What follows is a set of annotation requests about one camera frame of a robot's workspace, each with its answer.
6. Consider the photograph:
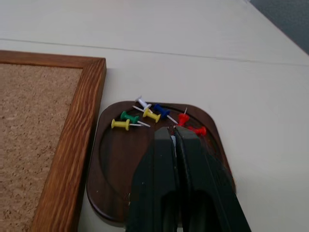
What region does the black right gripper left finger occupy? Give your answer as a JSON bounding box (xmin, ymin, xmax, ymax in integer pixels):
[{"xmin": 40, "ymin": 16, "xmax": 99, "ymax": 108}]
[{"xmin": 125, "ymin": 126, "xmax": 184, "ymax": 232}]

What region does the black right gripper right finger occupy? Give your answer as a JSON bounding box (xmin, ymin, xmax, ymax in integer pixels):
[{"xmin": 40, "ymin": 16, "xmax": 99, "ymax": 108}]
[{"xmin": 174, "ymin": 126, "xmax": 253, "ymax": 232}]

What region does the dark wooden tray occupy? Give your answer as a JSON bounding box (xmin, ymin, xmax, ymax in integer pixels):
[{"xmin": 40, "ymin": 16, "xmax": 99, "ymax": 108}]
[{"xmin": 86, "ymin": 101, "xmax": 238, "ymax": 221}]

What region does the red pushpin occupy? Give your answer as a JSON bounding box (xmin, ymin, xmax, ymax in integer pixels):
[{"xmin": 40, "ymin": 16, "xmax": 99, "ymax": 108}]
[
  {"xmin": 177, "ymin": 107, "xmax": 190, "ymax": 128},
  {"xmin": 187, "ymin": 125, "xmax": 208, "ymax": 136}
]

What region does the yellow pushpin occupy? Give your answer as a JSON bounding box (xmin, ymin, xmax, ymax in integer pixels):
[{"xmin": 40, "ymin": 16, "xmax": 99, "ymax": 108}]
[
  {"xmin": 111, "ymin": 118, "xmax": 142, "ymax": 132},
  {"xmin": 133, "ymin": 105, "xmax": 161, "ymax": 124}
]

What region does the green pushpin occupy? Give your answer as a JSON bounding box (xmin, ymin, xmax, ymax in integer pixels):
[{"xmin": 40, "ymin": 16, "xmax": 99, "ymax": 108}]
[{"xmin": 120, "ymin": 110, "xmax": 151, "ymax": 128}]

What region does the blue pushpin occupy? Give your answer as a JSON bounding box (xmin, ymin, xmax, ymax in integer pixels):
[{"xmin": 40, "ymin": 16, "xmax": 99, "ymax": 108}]
[{"xmin": 154, "ymin": 103, "xmax": 177, "ymax": 123}]

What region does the white pushpin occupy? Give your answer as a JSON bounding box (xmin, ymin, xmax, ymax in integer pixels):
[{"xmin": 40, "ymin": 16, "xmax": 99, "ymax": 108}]
[{"xmin": 135, "ymin": 95, "xmax": 154, "ymax": 114}]

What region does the wood-framed cork board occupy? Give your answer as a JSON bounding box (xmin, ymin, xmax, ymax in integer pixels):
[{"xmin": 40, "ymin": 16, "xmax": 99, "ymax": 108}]
[{"xmin": 0, "ymin": 50, "xmax": 107, "ymax": 232}]

